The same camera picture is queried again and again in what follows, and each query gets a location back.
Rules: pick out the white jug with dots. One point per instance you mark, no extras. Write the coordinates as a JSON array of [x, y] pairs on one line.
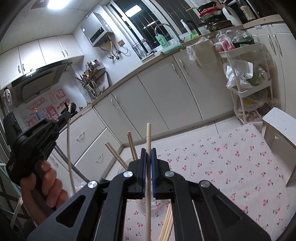
[[231, 15]]

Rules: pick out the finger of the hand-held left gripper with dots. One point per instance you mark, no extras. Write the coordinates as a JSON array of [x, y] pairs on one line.
[[57, 131], [64, 117]]

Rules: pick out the small white stool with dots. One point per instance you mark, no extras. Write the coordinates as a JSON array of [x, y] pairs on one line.
[[279, 120]]

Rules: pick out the white spray bottle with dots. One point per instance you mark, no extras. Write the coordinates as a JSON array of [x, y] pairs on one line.
[[185, 26]]

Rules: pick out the bundle of wooden chopsticks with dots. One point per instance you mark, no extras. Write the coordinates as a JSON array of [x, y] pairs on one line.
[[166, 224]]

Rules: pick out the cooking oil bottle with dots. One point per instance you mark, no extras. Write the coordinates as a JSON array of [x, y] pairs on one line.
[[247, 10]]

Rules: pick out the white plastic bags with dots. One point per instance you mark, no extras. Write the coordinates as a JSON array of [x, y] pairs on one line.
[[240, 76]]

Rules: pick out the plastic bag with orange contents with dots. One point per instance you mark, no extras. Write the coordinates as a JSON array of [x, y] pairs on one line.
[[82, 187]]

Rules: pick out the black wok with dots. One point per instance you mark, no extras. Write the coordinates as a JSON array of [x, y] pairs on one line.
[[71, 109]]

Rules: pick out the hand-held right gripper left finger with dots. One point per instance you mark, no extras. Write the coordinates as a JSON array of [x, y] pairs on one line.
[[143, 166]]

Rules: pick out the cherry print tablecloth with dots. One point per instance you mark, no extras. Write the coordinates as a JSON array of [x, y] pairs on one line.
[[219, 185]]

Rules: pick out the white kitchen base cabinets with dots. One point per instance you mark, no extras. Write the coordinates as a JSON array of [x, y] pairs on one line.
[[157, 99]]

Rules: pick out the white three-tier cart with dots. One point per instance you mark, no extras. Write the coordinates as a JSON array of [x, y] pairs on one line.
[[245, 92]]

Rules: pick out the stack of pans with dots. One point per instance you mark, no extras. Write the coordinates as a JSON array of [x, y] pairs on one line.
[[212, 16]]

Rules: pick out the pink wall poster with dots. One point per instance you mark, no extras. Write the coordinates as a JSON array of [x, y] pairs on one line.
[[53, 104]]

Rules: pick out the hanging clear plastic bag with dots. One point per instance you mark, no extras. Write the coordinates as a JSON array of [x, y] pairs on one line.
[[198, 52]]

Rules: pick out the barred kitchen window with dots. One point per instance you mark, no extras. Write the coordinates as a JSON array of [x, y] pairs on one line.
[[150, 16]]

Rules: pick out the white wall cabinets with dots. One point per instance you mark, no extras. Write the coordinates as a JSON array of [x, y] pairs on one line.
[[41, 55]]

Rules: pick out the range hood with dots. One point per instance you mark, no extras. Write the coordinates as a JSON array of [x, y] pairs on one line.
[[39, 81]]

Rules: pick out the person's left hand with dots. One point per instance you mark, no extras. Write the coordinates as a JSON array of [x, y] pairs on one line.
[[52, 183]]

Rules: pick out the teal and beige corner shelf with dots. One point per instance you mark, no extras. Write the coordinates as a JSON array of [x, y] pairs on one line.
[[9, 197]]

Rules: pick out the wall water heater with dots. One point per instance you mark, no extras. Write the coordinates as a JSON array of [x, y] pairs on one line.
[[96, 29]]

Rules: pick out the green dishcloth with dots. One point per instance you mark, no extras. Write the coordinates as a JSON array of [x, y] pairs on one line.
[[172, 48]]

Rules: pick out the red cans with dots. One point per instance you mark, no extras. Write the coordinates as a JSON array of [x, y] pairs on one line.
[[225, 45]]

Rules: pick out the curved sink faucet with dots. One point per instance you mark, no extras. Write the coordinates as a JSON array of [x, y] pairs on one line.
[[172, 30]]

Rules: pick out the green soap bottle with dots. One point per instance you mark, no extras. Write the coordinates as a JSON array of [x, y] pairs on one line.
[[161, 41]]

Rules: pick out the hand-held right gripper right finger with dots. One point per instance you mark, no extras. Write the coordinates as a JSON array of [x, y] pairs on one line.
[[153, 166]]

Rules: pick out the kitchen utensil rack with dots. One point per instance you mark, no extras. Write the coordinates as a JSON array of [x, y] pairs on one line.
[[92, 81]]

